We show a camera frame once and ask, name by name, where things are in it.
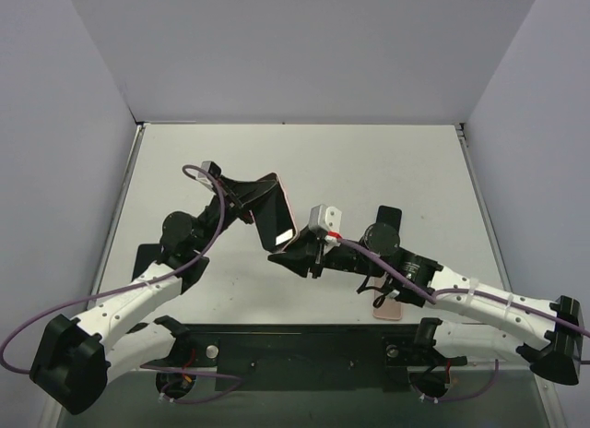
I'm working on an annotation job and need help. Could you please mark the black bare phone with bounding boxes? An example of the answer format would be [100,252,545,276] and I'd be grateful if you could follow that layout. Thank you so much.
[376,205,402,232]

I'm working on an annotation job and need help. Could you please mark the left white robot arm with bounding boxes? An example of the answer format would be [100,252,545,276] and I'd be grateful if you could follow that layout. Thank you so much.
[29,165,283,415]

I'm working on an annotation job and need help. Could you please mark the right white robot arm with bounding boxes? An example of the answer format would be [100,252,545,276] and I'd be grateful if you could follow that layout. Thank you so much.
[268,221,589,386]

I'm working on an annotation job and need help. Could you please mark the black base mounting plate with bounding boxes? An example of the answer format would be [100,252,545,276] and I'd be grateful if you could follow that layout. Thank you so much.
[155,324,467,391]

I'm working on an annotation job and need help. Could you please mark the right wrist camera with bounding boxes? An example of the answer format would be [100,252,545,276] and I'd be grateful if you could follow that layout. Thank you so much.
[308,204,342,244]

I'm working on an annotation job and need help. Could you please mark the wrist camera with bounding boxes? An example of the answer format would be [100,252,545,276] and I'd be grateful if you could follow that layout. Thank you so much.
[197,160,222,189]
[308,204,342,244]

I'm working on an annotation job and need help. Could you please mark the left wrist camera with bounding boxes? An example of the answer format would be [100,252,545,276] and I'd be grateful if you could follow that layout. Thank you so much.
[197,160,222,189]

